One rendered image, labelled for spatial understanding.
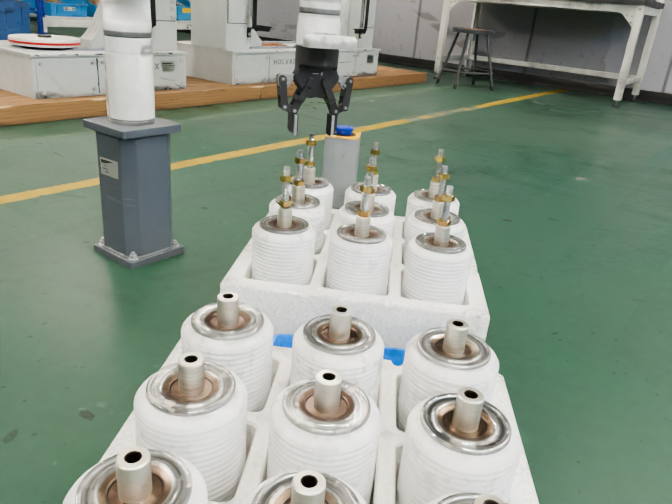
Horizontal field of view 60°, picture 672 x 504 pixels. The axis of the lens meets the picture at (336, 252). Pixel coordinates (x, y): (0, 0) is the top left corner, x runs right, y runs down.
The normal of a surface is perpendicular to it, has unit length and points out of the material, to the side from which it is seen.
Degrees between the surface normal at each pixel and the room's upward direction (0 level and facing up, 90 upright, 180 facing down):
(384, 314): 90
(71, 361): 0
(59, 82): 90
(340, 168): 90
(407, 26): 90
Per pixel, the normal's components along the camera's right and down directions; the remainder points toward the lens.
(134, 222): 0.14, 0.40
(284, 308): -0.11, 0.38
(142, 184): 0.80, 0.29
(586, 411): 0.08, -0.92
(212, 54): -0.60, 0.27
